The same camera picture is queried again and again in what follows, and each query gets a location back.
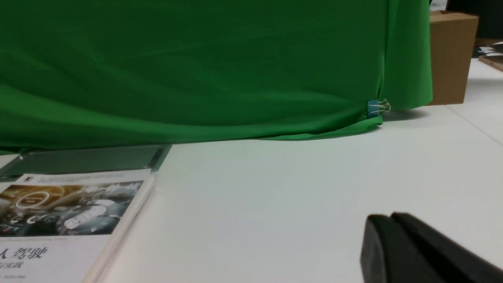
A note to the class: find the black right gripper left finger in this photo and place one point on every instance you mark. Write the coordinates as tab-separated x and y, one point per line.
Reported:
388	255

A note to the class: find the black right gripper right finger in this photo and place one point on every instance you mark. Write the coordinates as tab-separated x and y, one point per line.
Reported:
450	260

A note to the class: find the blue binder clip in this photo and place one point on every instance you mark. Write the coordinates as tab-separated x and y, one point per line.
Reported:
376	107

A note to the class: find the brown cardboard box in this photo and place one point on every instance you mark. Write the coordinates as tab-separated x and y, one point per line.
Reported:
452	38

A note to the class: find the white self-driving top book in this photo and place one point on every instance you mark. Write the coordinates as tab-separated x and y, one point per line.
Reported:
67	228

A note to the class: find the green backdrop cloth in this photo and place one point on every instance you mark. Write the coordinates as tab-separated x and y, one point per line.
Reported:
100	73

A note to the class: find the silver desk cable grommet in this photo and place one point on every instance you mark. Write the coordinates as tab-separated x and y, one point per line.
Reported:
100	159

